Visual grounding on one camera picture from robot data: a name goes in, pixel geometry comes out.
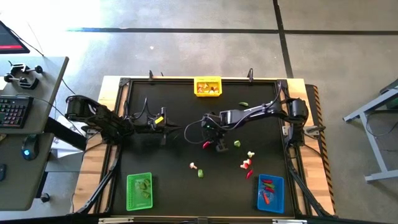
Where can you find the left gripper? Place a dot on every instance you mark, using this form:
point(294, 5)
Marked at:
point(146, 124)

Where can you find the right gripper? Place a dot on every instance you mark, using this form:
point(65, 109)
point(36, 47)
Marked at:
point(219, 132)

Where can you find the green toy bell pepper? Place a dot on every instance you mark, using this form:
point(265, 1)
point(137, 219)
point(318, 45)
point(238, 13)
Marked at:
point(200, 173)
point(142, 186)
point(237, 143)
point(147, 181)

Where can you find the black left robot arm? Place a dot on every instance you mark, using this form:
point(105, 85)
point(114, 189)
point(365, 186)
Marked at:
point(102, 119)

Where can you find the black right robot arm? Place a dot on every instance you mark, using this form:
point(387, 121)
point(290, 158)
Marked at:
point(248, 112)

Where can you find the black table mat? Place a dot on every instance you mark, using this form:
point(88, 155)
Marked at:
point(186, 193)

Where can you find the yellow plastic basket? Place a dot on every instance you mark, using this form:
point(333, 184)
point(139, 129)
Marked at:
point(208, 79)

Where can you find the green plastic basket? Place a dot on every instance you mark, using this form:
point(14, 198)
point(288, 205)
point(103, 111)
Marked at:
point(133, 202)

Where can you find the blue plastic basket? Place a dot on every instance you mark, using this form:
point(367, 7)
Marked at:
point(276, 205)

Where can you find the wooden table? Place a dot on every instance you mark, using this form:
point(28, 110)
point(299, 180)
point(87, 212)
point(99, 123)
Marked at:
point(90, 174)

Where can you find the white paper sheet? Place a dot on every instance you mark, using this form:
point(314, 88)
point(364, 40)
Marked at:
point(68, 149)

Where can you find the yellow black hazard strip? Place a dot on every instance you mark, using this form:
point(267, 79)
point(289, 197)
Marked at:
point(328, 186)

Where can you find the grey desk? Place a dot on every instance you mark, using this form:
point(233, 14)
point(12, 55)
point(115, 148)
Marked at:
point(46, 93)

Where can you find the black computer mouse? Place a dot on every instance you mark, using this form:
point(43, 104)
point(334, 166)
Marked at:
point(30, 146)

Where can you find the black desk caster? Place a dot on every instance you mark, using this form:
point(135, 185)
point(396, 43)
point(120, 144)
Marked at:
point(45, 198)

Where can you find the black table clamp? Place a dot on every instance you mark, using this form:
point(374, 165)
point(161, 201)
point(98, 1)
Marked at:
point(26, 82)
point(18, 67)

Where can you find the black backlit keyboard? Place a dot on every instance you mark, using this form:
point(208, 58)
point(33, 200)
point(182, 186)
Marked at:
point(15, 112)

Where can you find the black desk monitor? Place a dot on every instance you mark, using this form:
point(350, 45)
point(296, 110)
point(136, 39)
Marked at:
point(9, 40)

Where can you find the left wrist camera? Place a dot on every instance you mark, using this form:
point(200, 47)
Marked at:
point(159, 119)

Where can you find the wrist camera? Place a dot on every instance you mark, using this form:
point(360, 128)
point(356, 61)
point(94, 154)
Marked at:
point(159, 119)
point(209, 122)

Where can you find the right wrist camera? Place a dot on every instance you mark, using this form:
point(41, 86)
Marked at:
point(209, 122)

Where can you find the black aluminium table frame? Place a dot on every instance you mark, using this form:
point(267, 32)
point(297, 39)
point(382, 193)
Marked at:
point(174, 81)

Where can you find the silver metal bracket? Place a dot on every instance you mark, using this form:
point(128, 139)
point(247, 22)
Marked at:
point(115, 220)
point(289, 221)

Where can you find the grey metal table frame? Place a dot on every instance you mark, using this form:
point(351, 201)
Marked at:
point(375, 152)

